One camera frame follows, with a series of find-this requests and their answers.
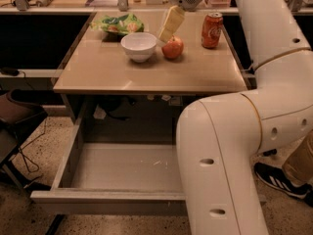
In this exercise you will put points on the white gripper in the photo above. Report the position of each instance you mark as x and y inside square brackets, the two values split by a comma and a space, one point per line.
[174, 17]

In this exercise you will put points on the dark office chair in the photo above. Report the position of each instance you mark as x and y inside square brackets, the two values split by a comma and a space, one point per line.
[18, 120]

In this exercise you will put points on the green chip bag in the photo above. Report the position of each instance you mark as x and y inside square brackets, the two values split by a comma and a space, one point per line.
[122, 25]

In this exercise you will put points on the red apple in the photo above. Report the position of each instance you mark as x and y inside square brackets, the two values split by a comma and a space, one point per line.
[173, 48]

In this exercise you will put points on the open grey metal drawer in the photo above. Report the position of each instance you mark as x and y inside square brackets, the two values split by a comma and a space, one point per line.
[118, 167]

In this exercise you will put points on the black white sneaker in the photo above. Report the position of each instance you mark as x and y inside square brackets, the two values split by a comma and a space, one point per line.
[275, 178]

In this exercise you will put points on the tan trouser leg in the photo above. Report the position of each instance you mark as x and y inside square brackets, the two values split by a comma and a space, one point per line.
[298, 167]

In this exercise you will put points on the black power adapter left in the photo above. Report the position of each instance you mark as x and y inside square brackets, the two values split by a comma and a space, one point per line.
[9, 71]

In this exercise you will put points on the white ceramic bowl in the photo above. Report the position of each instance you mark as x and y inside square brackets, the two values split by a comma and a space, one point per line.
[139, 46]

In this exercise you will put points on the orange soda can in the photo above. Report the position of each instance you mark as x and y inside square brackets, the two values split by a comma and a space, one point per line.
[211, 30]

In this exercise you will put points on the beige top cabinet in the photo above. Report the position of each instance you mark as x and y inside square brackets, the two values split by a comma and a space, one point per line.
[98, 66]

